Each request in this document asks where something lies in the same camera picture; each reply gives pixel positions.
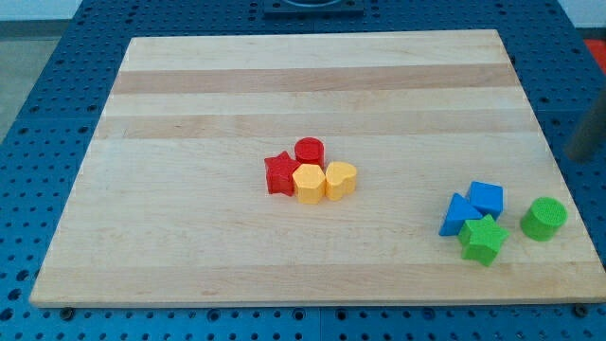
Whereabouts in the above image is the green cylinder block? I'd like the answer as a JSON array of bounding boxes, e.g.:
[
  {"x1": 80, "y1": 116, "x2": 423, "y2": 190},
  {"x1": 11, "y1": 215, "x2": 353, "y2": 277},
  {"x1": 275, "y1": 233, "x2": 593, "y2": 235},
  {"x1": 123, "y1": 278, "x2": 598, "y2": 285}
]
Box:
[{"x1": 520, "y1": 197, "x2": 568, "y2": 242}]

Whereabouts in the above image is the red star block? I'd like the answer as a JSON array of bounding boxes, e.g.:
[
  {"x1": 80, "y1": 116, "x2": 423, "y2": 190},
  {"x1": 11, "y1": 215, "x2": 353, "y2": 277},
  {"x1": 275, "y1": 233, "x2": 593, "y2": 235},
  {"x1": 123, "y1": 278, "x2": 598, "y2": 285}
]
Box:
[{"x1": 264, "y1": 151, "x2": 300, "y2": 196}]

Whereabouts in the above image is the green star block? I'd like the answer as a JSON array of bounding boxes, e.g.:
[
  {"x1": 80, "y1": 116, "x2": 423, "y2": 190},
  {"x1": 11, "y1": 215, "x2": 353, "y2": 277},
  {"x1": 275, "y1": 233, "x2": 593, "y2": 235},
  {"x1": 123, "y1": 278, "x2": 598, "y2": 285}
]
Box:
[{"x1": 457, "y1": 214, "x2": 509, "y2": 267}]

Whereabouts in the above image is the yellow hexagon block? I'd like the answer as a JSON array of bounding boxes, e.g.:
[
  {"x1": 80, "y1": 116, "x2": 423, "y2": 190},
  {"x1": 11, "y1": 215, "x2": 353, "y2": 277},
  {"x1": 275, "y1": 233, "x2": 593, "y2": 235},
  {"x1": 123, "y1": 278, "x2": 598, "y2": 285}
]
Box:
[{"x1": 293, "y1": 164, "x2": 326, "y2": 205}]

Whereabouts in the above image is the red cylinder block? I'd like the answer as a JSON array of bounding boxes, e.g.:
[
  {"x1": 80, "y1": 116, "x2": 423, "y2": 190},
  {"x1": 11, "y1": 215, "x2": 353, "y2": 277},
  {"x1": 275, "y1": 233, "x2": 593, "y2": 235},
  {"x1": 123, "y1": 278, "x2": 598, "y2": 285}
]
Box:
[{"x1": 294, "y1": 137, "x2": 325, "y2": 169}]

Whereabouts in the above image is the yellow heart block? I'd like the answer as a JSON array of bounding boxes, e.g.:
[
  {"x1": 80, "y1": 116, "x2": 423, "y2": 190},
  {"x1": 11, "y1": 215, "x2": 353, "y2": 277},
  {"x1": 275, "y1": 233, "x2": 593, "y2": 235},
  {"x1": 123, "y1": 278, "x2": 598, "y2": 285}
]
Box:
[{"x1": 326, "y1": 161, "x2": 358, "y2": 201}]

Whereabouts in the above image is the wooden board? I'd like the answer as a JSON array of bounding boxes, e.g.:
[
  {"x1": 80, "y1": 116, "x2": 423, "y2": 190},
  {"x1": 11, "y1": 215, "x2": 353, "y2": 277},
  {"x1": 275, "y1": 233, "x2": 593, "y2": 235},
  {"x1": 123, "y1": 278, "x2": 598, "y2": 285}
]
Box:
[{"x1": 30, "y1": 29, "x2": 605, "y2": 308}]

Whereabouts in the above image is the blue triangle block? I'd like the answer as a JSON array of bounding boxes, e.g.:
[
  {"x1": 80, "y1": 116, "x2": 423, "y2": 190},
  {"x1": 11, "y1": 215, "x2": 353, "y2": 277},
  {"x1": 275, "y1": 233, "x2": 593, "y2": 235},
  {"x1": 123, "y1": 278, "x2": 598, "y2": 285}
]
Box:
[{"x1": 438, "y1": 193, "x2": 483, "y2": 237}]

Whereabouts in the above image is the blue cube block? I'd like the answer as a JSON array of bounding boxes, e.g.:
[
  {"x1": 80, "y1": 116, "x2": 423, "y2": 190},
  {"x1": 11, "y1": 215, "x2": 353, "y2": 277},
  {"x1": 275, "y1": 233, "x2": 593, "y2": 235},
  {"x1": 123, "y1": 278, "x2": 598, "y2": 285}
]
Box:
[{"x1": 467, "y1": 181, "x2": 504, "y2": 220}]

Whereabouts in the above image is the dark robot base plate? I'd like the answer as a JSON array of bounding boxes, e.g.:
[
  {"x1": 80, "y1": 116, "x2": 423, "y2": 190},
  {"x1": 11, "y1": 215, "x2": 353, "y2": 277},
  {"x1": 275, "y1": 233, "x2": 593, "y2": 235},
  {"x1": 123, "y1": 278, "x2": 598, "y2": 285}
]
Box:
[{"x1": 262, "y1": 0, "x2": 365, "y2": 18}]

